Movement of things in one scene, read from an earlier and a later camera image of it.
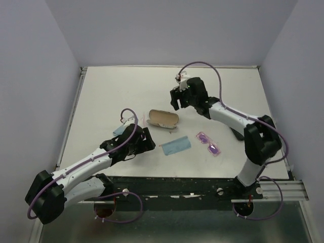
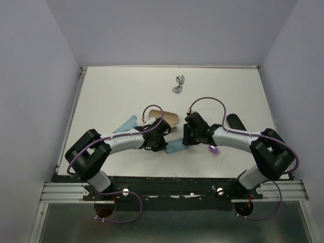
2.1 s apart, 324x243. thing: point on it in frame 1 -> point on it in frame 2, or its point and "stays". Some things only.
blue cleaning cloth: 176,146 stays
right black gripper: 175,95 -> 186,139
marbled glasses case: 166,119 stays
